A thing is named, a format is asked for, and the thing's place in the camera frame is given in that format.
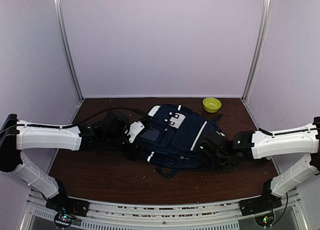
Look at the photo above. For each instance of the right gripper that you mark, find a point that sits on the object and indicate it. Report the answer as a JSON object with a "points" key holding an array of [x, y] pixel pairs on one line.
{"points": [[202, 157]]}

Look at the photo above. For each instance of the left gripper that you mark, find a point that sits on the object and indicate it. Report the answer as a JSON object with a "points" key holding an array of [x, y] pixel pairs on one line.
{"points": [[134, 153]]}

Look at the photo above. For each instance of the navy blue backpack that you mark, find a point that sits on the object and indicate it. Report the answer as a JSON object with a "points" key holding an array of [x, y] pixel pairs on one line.
{"points": [[171, 136]]}

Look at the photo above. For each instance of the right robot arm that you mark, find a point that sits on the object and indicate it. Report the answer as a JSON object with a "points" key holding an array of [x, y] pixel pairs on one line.
{"points": [[253, 145]]}

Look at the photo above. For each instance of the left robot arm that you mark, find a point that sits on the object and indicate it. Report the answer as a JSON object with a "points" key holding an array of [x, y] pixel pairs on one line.
{"points": [[113, 133]]}

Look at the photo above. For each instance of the green bowl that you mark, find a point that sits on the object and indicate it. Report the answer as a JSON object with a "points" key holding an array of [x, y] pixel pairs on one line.
{"points": [[211, 105]]}

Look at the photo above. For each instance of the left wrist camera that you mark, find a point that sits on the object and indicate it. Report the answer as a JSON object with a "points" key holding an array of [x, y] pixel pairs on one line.
{"points": [[134, 130]]}

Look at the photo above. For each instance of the aluminium front rail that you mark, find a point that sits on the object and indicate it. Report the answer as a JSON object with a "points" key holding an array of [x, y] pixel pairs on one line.
{"points": [[221, 215]]}

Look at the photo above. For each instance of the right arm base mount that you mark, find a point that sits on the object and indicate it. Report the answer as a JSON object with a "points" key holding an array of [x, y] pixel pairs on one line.
{"points": [[259, 204]]}

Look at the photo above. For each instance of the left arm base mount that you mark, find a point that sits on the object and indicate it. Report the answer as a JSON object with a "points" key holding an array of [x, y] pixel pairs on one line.
{"points": [[73, 208]]}

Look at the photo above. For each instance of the right aluminium post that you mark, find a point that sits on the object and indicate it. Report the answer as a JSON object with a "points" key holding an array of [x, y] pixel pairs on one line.
{"points": [[257, 54]]}

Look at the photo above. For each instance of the aluminium post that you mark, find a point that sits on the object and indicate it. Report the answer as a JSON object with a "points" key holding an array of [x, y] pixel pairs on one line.
{"points": [[257, 54], [66, 48]]}

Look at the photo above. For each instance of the left aluminium post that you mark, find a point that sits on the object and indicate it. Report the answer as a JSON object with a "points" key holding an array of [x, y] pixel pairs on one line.
{"points": [[66, 48]]}

